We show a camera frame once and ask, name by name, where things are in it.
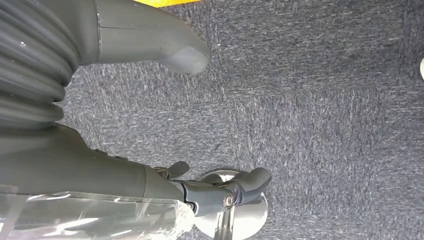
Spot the yellow floor tape strip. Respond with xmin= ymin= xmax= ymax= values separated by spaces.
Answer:
xmin=134 ymin=0 xmax=201 ymax=8

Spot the clear plastic cover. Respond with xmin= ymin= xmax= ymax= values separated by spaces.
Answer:
xmin=0 ymin=184 xmax=196 ymax=240

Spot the chrome round base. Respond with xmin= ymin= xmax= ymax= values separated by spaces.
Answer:
xmin=193 ymin=169 xmax=270 ymax=240

